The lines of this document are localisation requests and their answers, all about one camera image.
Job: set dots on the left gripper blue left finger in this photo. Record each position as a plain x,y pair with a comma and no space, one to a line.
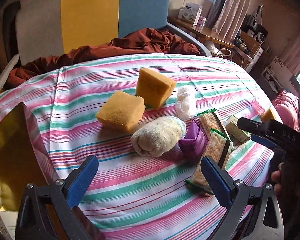
78,181

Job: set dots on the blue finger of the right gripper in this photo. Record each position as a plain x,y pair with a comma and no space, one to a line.
263,141

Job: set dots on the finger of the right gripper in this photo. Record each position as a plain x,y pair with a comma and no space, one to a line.
253,127

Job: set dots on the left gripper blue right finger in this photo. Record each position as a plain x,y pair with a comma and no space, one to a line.
220,182

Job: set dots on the green small carton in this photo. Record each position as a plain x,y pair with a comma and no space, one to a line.
237,136

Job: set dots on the cracker pack green ends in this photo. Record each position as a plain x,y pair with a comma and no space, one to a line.
218,150

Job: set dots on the purple snack packet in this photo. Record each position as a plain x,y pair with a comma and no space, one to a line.
194,143

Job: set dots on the cream sock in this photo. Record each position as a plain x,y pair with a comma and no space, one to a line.
158,136

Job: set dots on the yellow sponge block front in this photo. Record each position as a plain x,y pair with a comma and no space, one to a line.
122,112

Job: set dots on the yellow sponge block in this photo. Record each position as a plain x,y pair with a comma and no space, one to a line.
154,87
122,112

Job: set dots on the beige tea box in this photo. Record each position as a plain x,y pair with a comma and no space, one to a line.
8,220

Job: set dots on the person right hand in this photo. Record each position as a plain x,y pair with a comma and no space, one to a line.
276,178

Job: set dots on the small yellow sponge far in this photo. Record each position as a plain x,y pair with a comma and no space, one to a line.
268,115

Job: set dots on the pink quilted bedding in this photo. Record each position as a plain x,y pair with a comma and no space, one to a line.
286,105

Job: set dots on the striped bed sheet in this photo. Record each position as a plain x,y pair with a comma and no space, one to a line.
131,196

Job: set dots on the gold metal tin box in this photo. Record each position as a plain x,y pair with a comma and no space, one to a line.
23,157

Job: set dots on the wooden desk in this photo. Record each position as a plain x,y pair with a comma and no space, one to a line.
203,33

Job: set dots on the pink checked curtain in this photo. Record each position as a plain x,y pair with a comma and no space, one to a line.
231,18

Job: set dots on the white appliance box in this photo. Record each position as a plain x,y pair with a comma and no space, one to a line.
190,13

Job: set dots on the rust red blanket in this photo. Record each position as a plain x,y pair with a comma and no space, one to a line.
143,41

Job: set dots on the grey yellow blue headboard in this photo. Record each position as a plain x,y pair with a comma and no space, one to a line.
55,27

